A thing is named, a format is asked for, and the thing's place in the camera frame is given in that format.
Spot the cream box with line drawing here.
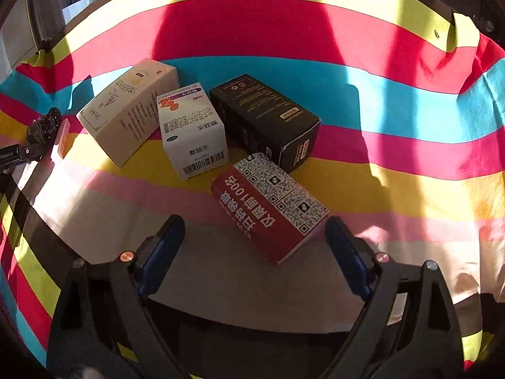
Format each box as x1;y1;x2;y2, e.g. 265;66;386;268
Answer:
77;58;180;167

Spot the small label tag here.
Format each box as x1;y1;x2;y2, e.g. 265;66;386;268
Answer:
50;118;72;163

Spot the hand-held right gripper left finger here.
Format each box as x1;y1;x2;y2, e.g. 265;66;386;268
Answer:
46;214;190;379

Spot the grey hair scrunchie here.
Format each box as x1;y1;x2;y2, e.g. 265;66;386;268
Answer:
26;108;62;147

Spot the black box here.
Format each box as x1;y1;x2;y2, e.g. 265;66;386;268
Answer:
209;74;321;174

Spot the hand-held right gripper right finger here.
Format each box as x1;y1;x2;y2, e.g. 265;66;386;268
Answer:
324;216;464;379

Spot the red and white patterned box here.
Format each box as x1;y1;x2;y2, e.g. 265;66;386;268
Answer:
211;152;330;266

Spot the colourful striped tablecloth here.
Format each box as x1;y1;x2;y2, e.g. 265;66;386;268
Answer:
0;0;505;372

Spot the white barcode medicine box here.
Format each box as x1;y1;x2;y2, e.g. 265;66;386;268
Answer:
157;83;229;181

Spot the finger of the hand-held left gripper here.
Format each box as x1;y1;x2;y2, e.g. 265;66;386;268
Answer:
16;142;44;164

